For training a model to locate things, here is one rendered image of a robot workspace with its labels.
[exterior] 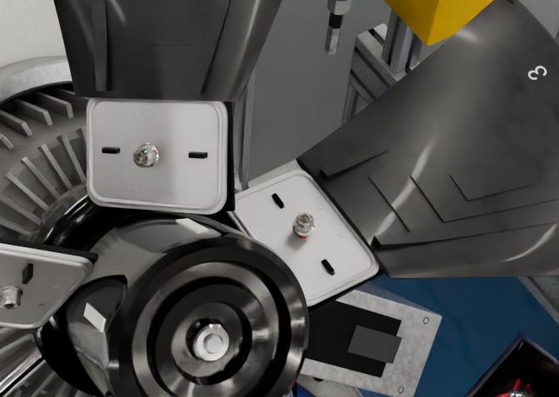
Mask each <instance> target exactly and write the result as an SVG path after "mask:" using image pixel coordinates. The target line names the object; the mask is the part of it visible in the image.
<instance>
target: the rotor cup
mask: <svg viewBox="0 0 559 397"><path fill-rule="evenodd" d="M186 218H188V219H190V220H192V221H194V222H195V223H197V224H199V225H201V226H203V227H205V228H207V229H209V230H210V231H206V232H201V233H196V232H194V231H192V230H190V229H189V228H187V227H185V226H183V225H182V224H180V223H178V222H176V220H180V219H186ZM34 243H39V244H44V245H50V246H59V247H64V248H69V249H73V250H79V251H88V252H93V253H97V254H98V260H97V261H96V262H95V263H94V265H93V266H92V272H91V274H90V275H89V276H88V277H87V278H86V279H85V280H84V281H83V282H82V283H81V284H80V285H79V286H78V287H77V289H76V290H75V291H74V292H73V293H72V294H71V295H70V297H69V298H68V299H67V300H66V301H65V302H64V303H63V305H62V306H61V307H60V308H59V309H58V310H57V311H56V313H55V314H54V315H53V316H52V317H51V318H50V319H49V320H48V322H47V323H46V324H44V325H42V326H39V327H36V328H31V329H27V331H28V334H29V335H30V338H31V340H32V343H33V344H34V345H35V347H36V349H37V351H38V352H39V354H40V355H41V356H42V358H43V359H44V360H45V361H46V362H47V363H48V364H49V366H50V367H51V368H52V369H53V370H54V371H55V372H56V374H58V375H59V376H60V377H61V378H62V379H63V380H65V381H66V382H67V383H68V384H70V385H71V386H73V387H74V388H76V389H78V390H80V391H82V392H84V393H86V394H89V395H92V396H95V397H287V395H288V394H289V392H290V391H291V390H292V388H293V386H294V384H295V382H296V380H297V379H298V377H299V373H300V371H301V369H302V366H303V364H304V359H305V356H306V353H307V349H308V343H309V311H308V306H307V302H306V299H305V296H304V292H303V290H302V287H301V285H300V283H299V281H298V279H297V278H296V276H295V275H294V272H293V271H292V270H291V269H290V268H289V266H288V265H287V263H286V262H285V261H284V260H283V259H282V258H281V257H280V256H279V255H278V254H277V253H276V252H275V251H274V250H272V249H271V248H269V247H268V246H267V245H265V244H264V243H262V242H260V241H257V240H256V239H254V238H252V237H250V236H247V235H246V234H244V233H242V232H240V231H237V230H236V229H234V228H232V227H230V226H228V225H227V224H226V223H225V221H224V219H223V218H222V217H221V215H220V211H218V212H216V213H214V214H197V213H186V212H175V211H154V210H143V209H132V208H121V207H110V206H99V205H97V204H96V203H94V202H93V201H92V200H91V198H90V197H89V195H88V193H87V187H84V188H82V189H81V190H80V191H78V192H77V193H75V194H74V195H72V196H71V197H69V198H68V199H67V200H66V201H64V202H63V203H62V204H61V205H60V206H59V207H58V208H57V209H56V210H55V211H54V212H53V213H52V214H51V216H50V217H49V218H48V219H47V221H46V222H45V224H44V225H43V227H42V228H41V230H40V231H39V232H38V234H37V237H36V238H35V240H34ZM87 303H89V304H90V305H91V306H92V307H93V308H94V309H95V310H97V311H98V312H99V313H100V314H101V315H102V316H103V317H104V318H105V319H106V321H105V324H104V327H103V331H102V332H100V331H99V329H97V328H96V327H95V326H94V324H92V323H91V322H90V321H89V320H88V319H87V318H86V317H85V316H84V312H85V309H86V305H87ZM208 324H219V325H222V326H223V327H225V328H226V330H227V331H228V333H229V336H230V345H229V348H228V350H227V351H226V352H225V354H224V355H223V356H222V357H221V358H219V359H218V360H215V361H211V362H207V361H203V360H201V359H200V358H199V357H198V356H197V355H196V354H195V351H194V348H193V343H194V338H195V336H196V334H197V332H198V331H199V330H200V329H201V328H202V327H204V326H205V325H208Z"/></svg>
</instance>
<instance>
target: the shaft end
mask: <svg viewBox="0 0 559 397"><path fill-rule="evenodd" d="M229 345H230V336H229V333H228V331H227V330H226V328H225V327H223V326H222V325H219V324H208V325H205V326H204V327H202V328H201V329H200V330H199V331H198V332H197V334H196V336H195V338H194V343H193V348H194V351H195V354H196V355H197V356H198V357H199V358H200V359H201V360H203V361H207V362H211V361H215V360H218V359H219V358H221V357H222V356H223V355H224V354H225V352H226V351H227V350H228V348H229Z"/></svg>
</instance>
